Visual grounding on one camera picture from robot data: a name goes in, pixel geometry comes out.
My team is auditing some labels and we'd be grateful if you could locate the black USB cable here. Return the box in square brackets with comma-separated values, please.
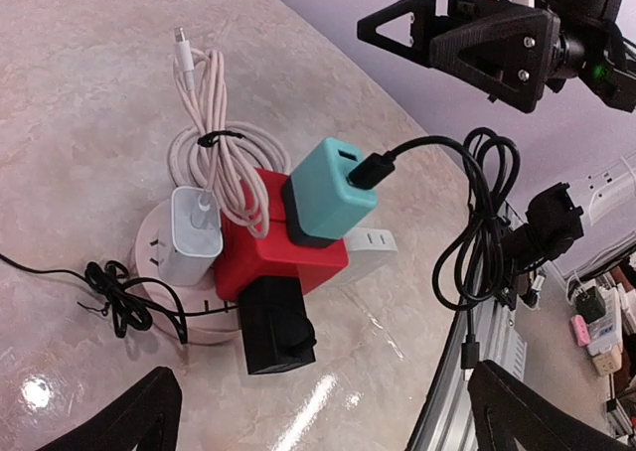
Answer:
[346, 126, 522, 383]

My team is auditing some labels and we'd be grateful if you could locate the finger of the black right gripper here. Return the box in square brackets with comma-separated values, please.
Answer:
[357, 0, 448, 68]

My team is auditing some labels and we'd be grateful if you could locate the aluminium table frame rail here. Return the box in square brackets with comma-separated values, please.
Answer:
[406, 207, 528, 451]

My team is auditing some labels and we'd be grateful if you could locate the teal USB charger plug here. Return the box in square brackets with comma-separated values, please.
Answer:
[282, 137, 378, 248]

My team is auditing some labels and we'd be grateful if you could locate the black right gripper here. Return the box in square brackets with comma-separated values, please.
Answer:
[429, 0, 635, 113]

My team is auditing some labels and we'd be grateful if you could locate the white USB charger plug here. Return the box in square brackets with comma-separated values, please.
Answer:
[158, 186, 224, 287]

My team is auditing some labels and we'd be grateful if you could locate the white flat plug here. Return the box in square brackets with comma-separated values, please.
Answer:
[343, 226, 398, 282]

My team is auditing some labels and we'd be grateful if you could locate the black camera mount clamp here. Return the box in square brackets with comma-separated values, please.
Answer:
[495, 182, 583, 310]

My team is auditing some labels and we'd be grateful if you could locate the pink charging cable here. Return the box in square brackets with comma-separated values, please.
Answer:
[167, 27, 292, 239]

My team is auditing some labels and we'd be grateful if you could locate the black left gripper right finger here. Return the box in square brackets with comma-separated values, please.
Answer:
[468, 360, 627, 451]

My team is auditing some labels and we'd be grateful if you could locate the red cube socket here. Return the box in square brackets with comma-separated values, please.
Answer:
[213, 169, 349, 301]

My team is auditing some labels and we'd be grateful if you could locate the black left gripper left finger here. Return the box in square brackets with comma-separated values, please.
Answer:
[43, 367, 182, 451]

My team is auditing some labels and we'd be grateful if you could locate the black power adapter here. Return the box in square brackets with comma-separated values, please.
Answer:
[238, 276, 317, 376]

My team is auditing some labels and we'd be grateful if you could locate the thin black adapter cable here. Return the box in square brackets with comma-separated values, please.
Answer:
[0, 251, 244, 346]

